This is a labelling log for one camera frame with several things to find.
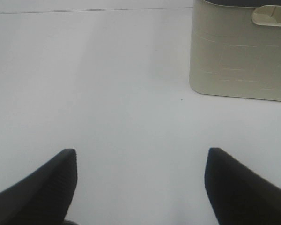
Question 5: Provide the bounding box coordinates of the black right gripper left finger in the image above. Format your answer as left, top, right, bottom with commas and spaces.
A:
0, 149, 77, 225

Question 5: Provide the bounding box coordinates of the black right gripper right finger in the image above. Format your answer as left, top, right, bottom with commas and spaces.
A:
204, 148, 281, 225

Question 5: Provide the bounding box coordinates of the beige plastic storage basket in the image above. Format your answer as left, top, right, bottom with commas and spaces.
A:
189, 0, 281, 101

